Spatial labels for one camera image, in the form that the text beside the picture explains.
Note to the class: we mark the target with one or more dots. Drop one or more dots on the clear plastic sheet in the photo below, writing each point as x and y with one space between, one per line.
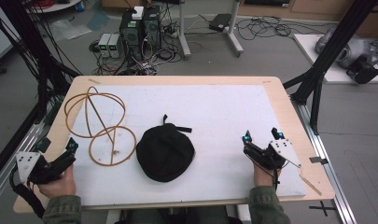
68 29

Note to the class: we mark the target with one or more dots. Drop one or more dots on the black device on platform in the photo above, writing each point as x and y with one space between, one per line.
364 71

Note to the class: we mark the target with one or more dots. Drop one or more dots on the white platform board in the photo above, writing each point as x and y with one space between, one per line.
308 49

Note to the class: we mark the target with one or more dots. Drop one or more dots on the person's left hand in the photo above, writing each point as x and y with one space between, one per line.
60 186

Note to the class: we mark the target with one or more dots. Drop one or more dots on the person's right hand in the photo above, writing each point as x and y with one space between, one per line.
264 177

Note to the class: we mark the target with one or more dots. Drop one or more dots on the black metal frame strut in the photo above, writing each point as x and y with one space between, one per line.
37 53
333 46

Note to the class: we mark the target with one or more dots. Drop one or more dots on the grey bench power supply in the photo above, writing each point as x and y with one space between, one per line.
104 45
115 46

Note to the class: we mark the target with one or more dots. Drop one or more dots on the white foam board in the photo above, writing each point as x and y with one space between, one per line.
221 124

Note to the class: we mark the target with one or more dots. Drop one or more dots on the thin wooden strip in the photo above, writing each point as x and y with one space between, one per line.
311 185

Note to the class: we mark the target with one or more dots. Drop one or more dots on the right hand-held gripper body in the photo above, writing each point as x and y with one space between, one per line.
286 151

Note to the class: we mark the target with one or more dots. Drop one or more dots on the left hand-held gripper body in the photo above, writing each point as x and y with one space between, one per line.
28 163

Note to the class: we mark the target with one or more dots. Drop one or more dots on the small white box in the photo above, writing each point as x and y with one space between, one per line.
138 12

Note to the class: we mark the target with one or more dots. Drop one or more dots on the grey tape piece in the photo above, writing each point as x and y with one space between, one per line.
318 160

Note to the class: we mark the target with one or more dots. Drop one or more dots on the flat black box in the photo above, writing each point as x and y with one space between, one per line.
220 21

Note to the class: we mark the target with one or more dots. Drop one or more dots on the wooden hoop hat stand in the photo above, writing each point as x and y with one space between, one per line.
113 161

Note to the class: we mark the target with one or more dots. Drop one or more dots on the aluminium rail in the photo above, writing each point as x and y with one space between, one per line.
326 155
12 165

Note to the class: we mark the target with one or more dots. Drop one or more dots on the grey desk leg frame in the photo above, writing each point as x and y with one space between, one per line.
233 34

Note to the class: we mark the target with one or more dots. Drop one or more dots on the silver rounded machine shell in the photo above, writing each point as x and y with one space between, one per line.
351 49

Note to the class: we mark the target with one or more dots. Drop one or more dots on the black hat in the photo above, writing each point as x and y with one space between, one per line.
165 155

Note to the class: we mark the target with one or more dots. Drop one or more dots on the person's legs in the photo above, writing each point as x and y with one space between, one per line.
183 216

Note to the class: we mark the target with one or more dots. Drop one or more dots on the black computer tower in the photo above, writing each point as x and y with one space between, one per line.
152 29
132 34

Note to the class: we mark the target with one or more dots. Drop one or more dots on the black tape cross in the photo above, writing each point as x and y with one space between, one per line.
323 207

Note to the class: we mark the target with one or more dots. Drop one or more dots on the blue tape roll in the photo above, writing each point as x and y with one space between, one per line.
80 6

